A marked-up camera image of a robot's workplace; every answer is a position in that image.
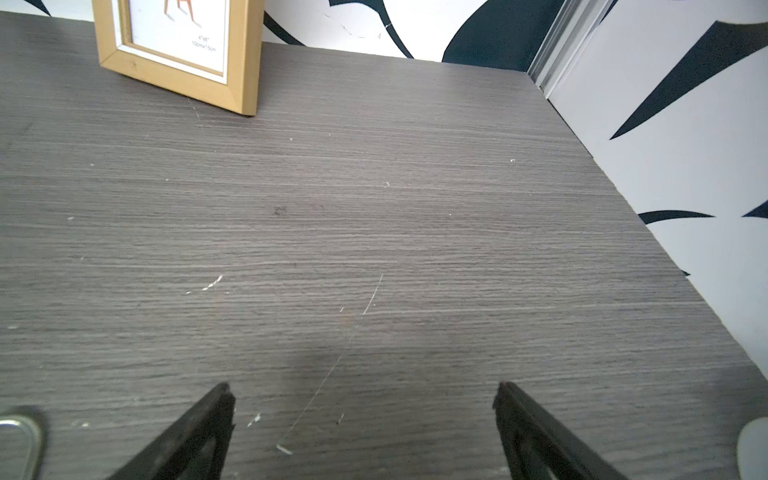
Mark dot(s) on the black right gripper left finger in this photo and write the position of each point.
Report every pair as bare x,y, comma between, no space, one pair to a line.
194,447

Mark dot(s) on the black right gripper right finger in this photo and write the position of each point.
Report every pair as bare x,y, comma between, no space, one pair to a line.
537,446

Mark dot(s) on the brass padlock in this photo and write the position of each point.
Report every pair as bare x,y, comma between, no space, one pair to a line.
23,442

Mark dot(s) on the gold picture frame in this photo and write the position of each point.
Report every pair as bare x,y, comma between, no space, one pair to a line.
206,50

